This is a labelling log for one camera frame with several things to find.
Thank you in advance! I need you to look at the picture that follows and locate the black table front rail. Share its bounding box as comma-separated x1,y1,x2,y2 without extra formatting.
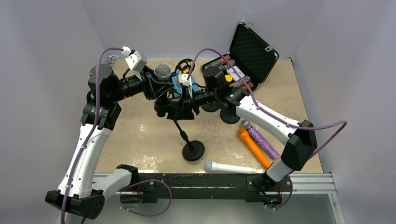
118,173,291,203

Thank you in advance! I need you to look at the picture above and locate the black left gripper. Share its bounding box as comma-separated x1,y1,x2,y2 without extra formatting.
109,64,173,103

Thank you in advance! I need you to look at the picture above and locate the purple glitter microphone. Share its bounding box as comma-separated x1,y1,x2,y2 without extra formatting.
240,119,280,160

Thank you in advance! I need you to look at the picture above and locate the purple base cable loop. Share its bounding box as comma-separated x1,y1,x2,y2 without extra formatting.
120,179,173,217

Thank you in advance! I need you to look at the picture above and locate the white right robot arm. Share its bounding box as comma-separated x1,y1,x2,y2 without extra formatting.
170,68,317,190

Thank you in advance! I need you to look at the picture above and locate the black microphone silver grille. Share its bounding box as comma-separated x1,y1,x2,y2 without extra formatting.
154,63,171,117

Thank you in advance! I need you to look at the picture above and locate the black tripod shock-mount stand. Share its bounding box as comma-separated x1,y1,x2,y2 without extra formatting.
168,58,192,103

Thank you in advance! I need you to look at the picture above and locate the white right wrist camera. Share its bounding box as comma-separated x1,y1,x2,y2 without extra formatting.
177,73,193,97

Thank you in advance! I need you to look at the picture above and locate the black round-base mic stand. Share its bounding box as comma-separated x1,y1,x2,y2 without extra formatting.
201,103,219,112

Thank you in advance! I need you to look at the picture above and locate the blue lego baseplate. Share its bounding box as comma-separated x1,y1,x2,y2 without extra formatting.
171,74,200,96

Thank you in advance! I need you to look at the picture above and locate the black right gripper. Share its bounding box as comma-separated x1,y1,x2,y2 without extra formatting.
174,86,219,119

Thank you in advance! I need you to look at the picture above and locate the black poker chip case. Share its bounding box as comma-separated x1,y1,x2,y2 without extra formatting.
201,22,279,92

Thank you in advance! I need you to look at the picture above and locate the orange microphone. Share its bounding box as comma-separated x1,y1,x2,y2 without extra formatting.
237,127,271,169

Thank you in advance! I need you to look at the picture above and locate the white microphone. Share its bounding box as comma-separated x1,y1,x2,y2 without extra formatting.
205,161,257,175

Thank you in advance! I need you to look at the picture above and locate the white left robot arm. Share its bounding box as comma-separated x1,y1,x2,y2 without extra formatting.
45,64,173,224

